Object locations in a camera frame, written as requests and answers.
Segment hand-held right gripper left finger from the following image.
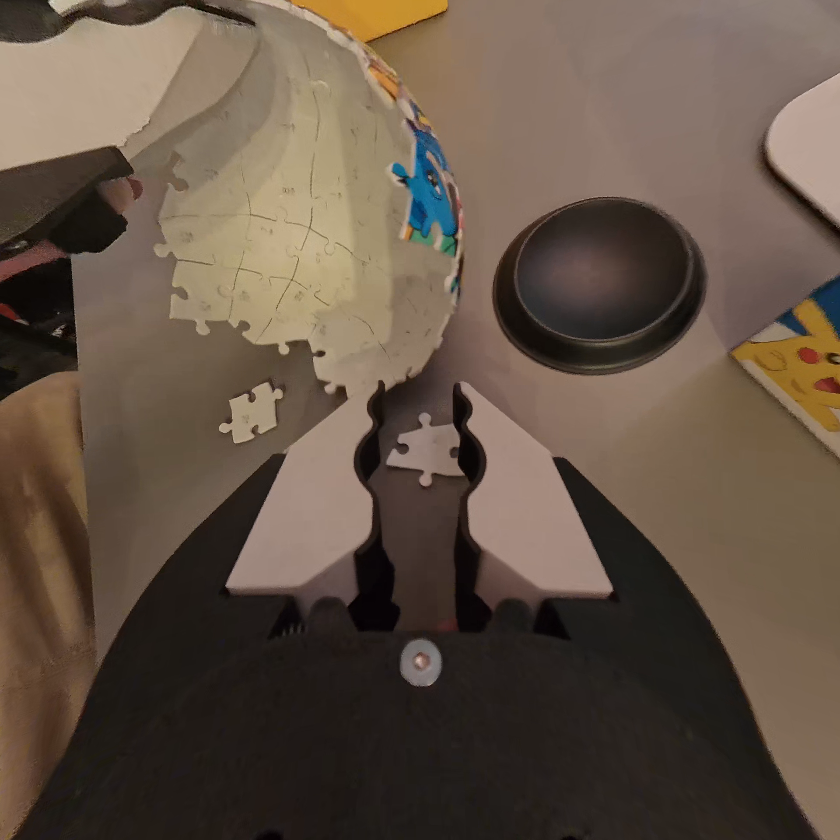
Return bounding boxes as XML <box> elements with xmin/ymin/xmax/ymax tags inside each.
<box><xmin>225</xmin><ymin>381</ymin><xmax>396</xmax><ymax>608</ymax></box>

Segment dark cloth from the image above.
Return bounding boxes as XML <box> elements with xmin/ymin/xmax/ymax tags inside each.
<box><xmin>0</xmin><ymin>259</ymin><xmax>80</xmax><ymax>398</ymax></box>

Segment white stand base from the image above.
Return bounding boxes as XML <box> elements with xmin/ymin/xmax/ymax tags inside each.
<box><xmin>764</xmin><ymin>72</ymin><xmax>840</xmax><ymax>232</ymax></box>

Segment white triangular puzzle piece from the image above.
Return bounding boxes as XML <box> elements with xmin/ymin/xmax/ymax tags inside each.
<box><xmin>386</xmin><ymin>413</ymin><xmax>462</xmax><ymax>488</ymax></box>

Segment yellow plastic tray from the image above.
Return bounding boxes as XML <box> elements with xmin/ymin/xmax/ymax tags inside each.
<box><xmin>289</xmin><ymin>0</ymin><xmax>449</xmax><ymax>44</ymax></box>

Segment person's beige trousers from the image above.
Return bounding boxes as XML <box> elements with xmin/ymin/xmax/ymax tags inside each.
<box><xmin>0</xmin><ymin>371</ymin><xmax>97</xmax><ymax>840</ymax></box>

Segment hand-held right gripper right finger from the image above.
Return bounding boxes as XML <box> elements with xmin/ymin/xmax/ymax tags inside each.
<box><xmin>453</xmin><ymin>381</ymin><xmax>616</xmax><ymax>611</ymax></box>

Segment blue puzzle box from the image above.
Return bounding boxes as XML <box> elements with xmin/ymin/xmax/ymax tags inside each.
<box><xmin>730</xmin><ymin>276</ymin><xmax>840</xmax><ymax>459</ymax></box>

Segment person's left hand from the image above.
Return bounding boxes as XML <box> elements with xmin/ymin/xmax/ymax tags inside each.
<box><xmin>97</xmin><ymin>176</ymin><xmax>143</xmax><ymax>214</ymax></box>

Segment white squarish puzzle piece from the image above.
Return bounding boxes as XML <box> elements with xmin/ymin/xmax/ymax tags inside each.
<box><xmin>218</xmin><ymin>382</ymin><xmax>284</xmax><ymax>445</ymax></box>

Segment black round ball stand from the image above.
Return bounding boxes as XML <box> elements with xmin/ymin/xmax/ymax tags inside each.
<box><xmin>492</xmin><ymin>196</ymin><xmax>708</xmax><ymax>376</ymax></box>

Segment partly built puzzle ball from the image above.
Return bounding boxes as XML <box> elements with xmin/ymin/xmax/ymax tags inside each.
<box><xmin>153</xmin><ymin>0</ymin><xmax>468</xmax><ymax>398</ymax></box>

